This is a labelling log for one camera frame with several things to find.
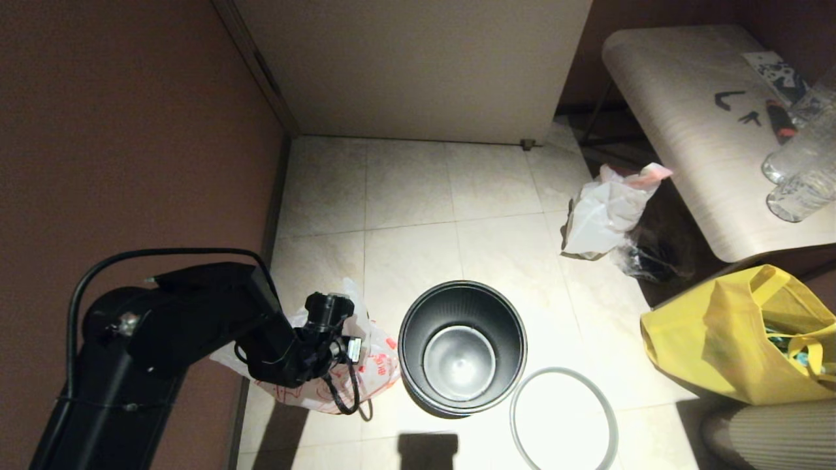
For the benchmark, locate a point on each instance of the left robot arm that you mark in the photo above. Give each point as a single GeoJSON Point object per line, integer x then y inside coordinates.
{"type": "Point", "coordinates": [196, 313]}

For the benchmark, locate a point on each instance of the ribbed beige cushion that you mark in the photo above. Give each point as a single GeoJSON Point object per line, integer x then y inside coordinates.
{"type": "Point", "coordinates": [777, 437]}

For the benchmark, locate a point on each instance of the teal patterned packet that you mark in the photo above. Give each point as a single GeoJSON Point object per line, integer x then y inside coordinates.
{"type": "Point", "coordinates": [793, 349]}

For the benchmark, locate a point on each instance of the printed white card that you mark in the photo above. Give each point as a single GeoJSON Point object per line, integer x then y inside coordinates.
{"type": "Point", "coordinates": [775, 73]}

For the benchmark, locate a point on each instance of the black and red marker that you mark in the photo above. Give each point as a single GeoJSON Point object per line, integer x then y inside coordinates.
{"type": "Point", "coordinates": [780, 124]}

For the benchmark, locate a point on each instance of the used white bin liner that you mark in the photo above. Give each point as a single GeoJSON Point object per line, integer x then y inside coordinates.
{"type": "Point", "coordinates": [601, 215]}

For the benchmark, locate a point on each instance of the light wood-grain table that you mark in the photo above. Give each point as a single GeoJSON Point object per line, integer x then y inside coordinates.
{"type": "Point", "coordinates": [686, 130]}

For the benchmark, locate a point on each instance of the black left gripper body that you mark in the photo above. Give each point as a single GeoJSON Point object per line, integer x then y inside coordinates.
{"type": "Point", "coordinates": [345, 351]}

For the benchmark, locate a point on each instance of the yellow tote bag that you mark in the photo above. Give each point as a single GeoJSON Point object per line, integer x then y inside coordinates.
{"type": "Point", "coordinates": [718, 346]}

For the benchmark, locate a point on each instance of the crumpled clear plastic wrap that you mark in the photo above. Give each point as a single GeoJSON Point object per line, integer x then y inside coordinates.
{"type": "Point", "coordinates": [643, 261]}

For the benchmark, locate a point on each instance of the black trash bin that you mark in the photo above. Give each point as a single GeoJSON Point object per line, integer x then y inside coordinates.
{"type": "Point", "coordinates": [418, 365]}

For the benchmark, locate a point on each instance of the clear red-print plastic bag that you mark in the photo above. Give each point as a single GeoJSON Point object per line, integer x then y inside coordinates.
{"type": "Point", "coordinates": [382, 365]}

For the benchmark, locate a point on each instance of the small metal cabinet foot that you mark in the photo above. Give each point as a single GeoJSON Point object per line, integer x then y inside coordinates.
{"type": "Point", "coordinates": [528, 145]}

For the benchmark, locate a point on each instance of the white cabinet panel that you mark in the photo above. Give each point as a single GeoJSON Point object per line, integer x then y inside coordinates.
{"type": "Point", "coordinates": [418, 65]}

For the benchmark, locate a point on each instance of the dark metal table leg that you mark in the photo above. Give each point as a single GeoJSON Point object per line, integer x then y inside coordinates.
{"type": "Point", "coordinates": [595, 117]}

